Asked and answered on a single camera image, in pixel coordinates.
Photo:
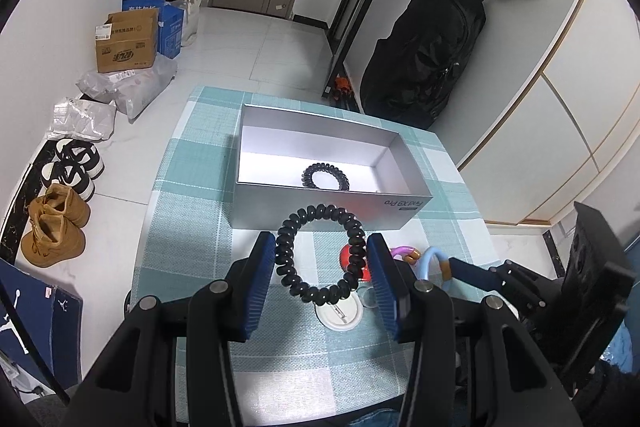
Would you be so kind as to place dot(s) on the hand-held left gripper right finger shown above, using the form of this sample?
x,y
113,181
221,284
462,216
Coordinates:
x,y
382,277

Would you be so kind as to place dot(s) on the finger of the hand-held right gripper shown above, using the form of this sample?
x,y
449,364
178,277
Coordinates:
x,y
467,272

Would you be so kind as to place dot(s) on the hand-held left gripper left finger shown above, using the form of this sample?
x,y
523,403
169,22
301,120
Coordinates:
x,y
260,282

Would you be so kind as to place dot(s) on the small round badge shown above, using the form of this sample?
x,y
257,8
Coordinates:
x,y
369,297

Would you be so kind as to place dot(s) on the red round badge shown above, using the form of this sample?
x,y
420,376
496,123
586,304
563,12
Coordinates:
x,y
344,256

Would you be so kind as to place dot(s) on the white round badge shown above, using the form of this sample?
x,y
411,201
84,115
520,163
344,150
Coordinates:
x,y
342,317

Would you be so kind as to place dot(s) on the silver cardboard box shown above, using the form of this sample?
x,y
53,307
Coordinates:
x,y
260,207

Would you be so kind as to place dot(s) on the teal checked tablecloth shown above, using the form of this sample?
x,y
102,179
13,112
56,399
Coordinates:
x,y
200,167

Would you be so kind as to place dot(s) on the white wardrobe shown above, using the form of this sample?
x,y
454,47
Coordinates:
x,y
565,117

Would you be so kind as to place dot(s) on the orange and black clamp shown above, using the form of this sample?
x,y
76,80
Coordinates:
x,y
342,86

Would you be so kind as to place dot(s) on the tan suede boot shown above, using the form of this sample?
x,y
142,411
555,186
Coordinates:
x,y
50,239
67,204

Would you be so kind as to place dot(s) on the black backpack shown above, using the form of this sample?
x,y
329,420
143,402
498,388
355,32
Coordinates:
x,y
425,57

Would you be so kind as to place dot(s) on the black and white sneaker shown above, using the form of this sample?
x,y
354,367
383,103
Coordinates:
x,y
80,154
67,177

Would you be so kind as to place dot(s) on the large grey plastic parcel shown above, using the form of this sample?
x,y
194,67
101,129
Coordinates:
x,y
147,87

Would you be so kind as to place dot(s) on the dark blue shoe box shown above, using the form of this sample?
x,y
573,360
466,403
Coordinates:
x,y
30,312

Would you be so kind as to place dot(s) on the white plastic parcel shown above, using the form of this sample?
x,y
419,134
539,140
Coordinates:
x,y
82,119

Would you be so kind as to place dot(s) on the small grey plastic parcel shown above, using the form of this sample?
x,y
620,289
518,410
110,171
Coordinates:
x,y
97,84

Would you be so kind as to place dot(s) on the blue cardboard box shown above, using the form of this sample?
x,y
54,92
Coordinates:
x,y
171,32

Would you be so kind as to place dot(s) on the brown cardboard box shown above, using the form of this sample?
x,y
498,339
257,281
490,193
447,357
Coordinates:
x,y
127,42

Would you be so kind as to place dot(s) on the cream tote bag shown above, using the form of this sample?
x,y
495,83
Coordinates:
x,y
190,7

